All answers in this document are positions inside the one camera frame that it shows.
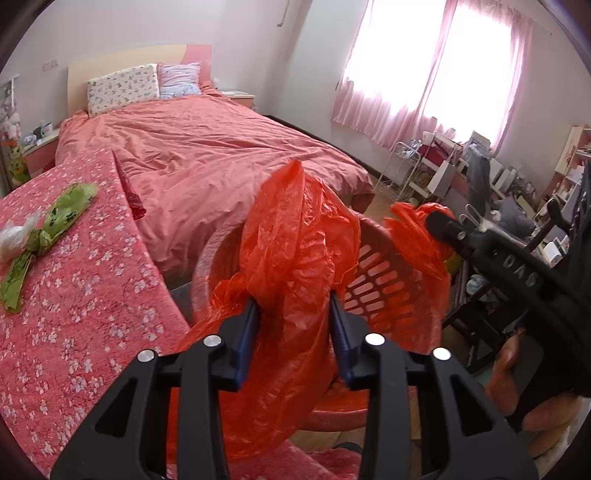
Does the white wire rack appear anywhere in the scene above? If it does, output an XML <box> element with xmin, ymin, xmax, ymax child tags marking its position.
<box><xmin>387</xmin><ymin>141</ymin><xmax>424</xmax><ymax>205</ymax></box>

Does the orange plastic bag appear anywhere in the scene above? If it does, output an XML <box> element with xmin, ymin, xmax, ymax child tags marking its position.
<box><xmin>383</xmin><ymin>200</ymin><xmax>459</xmax><ymax>356</ymax></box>
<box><xmin>164</xmin><ymin>159</ymin><xmax>366</xmax><ymax>462</ymax></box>

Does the bed with pink duvet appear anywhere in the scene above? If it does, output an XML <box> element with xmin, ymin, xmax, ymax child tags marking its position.
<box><xmin>54</xmin><ymin>80</ymin><xmax>376</xmax><ymax>283</ymax></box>

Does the white floral pillow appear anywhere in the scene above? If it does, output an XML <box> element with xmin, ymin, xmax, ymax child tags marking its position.
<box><xmin>87</xmin><ymin>64</ymin><xmax>160</xmax><ymax>116</ymax></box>

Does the pink curtain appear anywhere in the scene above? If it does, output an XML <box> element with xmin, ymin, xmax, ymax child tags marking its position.
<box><xmin>329</xmin><ymin>0</ymin><xmax>535</xmax><ymax>156</ymax></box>

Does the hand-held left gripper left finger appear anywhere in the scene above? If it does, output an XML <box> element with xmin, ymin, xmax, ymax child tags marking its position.
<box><xmin>50</xmin><ymin>295</ymin><xmax>259</xmax><ymax>480</ymax></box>

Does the red box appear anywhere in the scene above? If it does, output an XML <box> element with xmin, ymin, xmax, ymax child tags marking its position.
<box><xmin>418</xmin><ymin>142</ymin><xmax>459</xmax><ymax>172</ymax></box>

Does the person's right hand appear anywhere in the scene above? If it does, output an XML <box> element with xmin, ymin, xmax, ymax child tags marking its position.
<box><xmin>488</xmin><ymin>332</ymin><xmax>591</xmax><ymax>459</ymax></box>

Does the orange slotted plastic basket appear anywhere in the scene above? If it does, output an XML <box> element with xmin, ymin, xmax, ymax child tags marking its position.
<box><xmin>189</xmin><ymin>216</ymin><xmax>445</xmax><ymax>431</ymax></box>

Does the dark wooden chair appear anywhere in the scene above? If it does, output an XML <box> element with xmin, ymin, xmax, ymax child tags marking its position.
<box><xmin>441</xmin><ymin>258</ymin><xmax>533</xmax><ymax>372</ymax></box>

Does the grey cloth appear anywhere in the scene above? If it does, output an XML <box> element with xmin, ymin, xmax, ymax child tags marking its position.
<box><xmin>492</xmin><ymin>198</ymin><xmax>536</xmax><ymax>236</ymax></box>

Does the green plush toy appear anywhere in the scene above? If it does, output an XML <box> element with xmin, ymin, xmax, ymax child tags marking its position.
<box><xmin>6</xmin><ymin>143</ymin><xmax>31</xmax><ymax>184</ymax></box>

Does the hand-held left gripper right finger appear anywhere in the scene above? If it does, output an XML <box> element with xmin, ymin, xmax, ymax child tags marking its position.
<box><xmin>329</xmin><ymin>293</ymin><xmax>541</xmax><ymax>480</ymax></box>

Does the pink nightstand with clutter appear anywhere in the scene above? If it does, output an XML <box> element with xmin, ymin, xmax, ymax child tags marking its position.
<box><xmin>21</xmin><ymin>127</ymin><xmax>62</xmax><ymax>182</ymax></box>

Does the cream and pink headboard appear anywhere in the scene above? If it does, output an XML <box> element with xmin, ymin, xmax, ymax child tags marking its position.
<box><xmin>67</xmin><ymin>44</ymin><xmax>216</xmax><ymax>116</ymax></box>

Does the pink nightstand with book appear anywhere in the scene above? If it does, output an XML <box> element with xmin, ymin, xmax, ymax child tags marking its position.
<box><xmin>220</xmin><ymin>89</ymin><xmax>257</xmax><ymax>112</ymax></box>

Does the small clear plastic bag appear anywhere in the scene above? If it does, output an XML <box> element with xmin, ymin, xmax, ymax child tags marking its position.
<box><xmin>0</xmin><ymin>216</ymin><xmax>44</xmax><ymax>265</ymax></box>

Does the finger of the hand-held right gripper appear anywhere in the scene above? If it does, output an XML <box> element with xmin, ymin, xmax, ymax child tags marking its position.
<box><xmin>425</xmin><ymin>211</ymin><xmax>556</xmax><ymax>311</ymax></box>

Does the black office chair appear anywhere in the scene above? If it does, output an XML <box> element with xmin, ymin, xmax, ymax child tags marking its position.
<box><xmin>464</xmin><ymin>152</ymin><xmax>493</xmax><ymax>219</ymax></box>

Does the pink floral blanket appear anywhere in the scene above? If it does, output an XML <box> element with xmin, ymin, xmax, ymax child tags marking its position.
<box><xmin>0</xmin><ymin>150</ymin><xmax>366</xmax><ymax>480</ymax></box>

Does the pink bookshelf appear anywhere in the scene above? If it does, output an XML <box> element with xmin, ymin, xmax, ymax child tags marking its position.
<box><xmin>551</xmin><ymin>124</ymin><xmax>591</xmax><ymax>209</ymax></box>

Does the pink striped pillow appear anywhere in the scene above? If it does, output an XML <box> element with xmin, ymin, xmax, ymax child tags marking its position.
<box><xmin>158</xmin><ymin>61</ymin><xmax>203</xmax><ymax>99</ymax></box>

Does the green patterned plastic bag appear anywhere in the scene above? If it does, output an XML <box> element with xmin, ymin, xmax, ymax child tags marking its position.
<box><xmin>0</xmin><ymin>182</ymin><xmax>100</xmax><ymax>315</ymax></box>

